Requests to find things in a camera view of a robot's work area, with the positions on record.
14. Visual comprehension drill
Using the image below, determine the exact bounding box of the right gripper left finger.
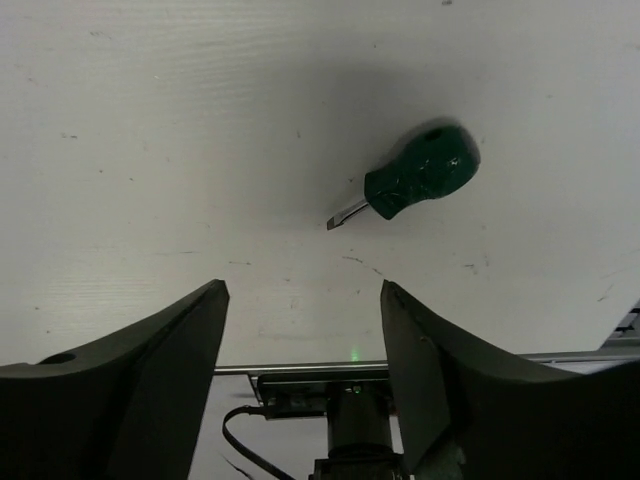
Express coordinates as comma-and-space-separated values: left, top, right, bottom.
1, 280, 230, 479

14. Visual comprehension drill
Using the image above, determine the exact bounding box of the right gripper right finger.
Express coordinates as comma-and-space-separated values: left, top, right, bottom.
380, 281, 639, 479

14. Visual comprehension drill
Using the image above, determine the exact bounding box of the green stubby phillips screwdriver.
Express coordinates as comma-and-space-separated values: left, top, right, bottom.
326, 124, 481, 230

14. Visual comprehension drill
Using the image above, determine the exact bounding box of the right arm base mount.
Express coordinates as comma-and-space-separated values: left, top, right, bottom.
222, 367, 406, 480

